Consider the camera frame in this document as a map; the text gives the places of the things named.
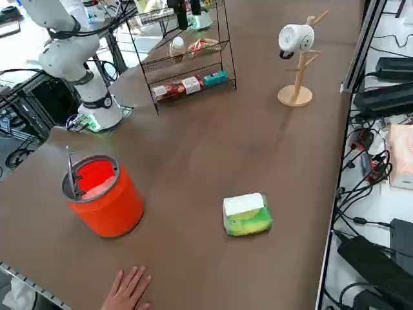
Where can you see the grey hinged bin lid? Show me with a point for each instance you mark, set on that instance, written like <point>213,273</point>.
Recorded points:
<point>71,174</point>

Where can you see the orange round bin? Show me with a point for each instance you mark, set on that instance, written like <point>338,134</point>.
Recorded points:
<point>106,213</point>

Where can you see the green tissue pack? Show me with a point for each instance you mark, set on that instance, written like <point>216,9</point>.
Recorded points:
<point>248,223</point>

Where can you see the pink tissue box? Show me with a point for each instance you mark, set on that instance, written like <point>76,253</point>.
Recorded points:
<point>401,155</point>

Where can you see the amber bottle white cap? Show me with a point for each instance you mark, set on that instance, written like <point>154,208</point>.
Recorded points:
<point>177,48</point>

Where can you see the wrapped triangle sandwich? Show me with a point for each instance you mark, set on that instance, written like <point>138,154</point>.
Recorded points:
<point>203,45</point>

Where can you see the teal snack packet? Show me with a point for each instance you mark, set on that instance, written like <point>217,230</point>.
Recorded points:
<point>215,78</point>

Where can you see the red biscuit packet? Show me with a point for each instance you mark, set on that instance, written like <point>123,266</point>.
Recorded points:
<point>175,88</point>

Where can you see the wooden mug tree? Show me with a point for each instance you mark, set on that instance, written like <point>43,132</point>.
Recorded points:
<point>295,95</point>

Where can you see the green connector board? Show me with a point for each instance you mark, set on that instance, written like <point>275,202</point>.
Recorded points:
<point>82,122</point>

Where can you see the black equipment rack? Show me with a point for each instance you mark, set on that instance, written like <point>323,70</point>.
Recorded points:
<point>48,97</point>

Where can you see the black power adapter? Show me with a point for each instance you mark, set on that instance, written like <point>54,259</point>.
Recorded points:
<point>384,98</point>
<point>380,300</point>
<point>395,68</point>
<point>371,261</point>

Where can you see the black and red plug cluster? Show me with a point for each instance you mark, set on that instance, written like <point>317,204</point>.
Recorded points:
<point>377,168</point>

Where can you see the black square box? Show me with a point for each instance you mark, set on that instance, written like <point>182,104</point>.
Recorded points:
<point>402,240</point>

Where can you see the white plastic bag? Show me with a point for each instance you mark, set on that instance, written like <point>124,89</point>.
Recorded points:
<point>21,292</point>

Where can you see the aluminium frame post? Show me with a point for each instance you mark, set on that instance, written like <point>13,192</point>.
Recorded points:
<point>363,48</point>

